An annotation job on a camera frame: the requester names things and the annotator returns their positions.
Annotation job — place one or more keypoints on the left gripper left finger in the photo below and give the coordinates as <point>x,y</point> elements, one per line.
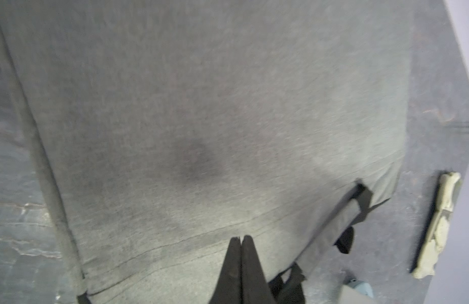
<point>228,289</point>

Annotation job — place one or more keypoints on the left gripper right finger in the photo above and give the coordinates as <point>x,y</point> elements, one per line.
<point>255,289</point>

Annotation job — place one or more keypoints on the light blue computer mouse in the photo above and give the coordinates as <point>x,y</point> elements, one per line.
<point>356,292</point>

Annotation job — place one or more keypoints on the grey laptop bag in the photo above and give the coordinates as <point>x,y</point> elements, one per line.
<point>161,129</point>

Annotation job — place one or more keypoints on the beige work glove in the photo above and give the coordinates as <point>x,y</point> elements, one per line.
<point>438,229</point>

